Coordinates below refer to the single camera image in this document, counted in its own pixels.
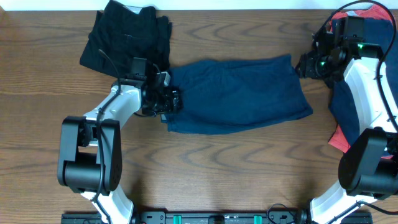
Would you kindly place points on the navy blue garment in pile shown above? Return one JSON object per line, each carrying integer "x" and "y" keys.
{"x": 342, "y": 103}

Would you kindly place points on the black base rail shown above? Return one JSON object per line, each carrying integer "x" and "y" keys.
{"x": 211, "y": 218}

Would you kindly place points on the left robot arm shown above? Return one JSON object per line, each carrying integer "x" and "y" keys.
{"x": 90, "y": 158}

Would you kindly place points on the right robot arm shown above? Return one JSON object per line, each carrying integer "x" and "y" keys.
{"x": 349, "y": 55}

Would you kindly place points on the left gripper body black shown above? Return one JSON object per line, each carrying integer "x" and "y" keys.
{"x": 161, "y": 103}

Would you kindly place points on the navy blue shorts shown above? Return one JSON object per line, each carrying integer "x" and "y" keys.
{"x": 224, "y": 97}

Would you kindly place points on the red garment in pile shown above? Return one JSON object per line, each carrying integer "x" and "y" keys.
{"x": 375, "y": 12}

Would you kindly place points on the folded black shorts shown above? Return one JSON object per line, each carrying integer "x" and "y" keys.
{"x": 119, "y": 35}

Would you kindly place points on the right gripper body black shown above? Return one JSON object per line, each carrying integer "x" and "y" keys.
{"x": 313, "y": 66}

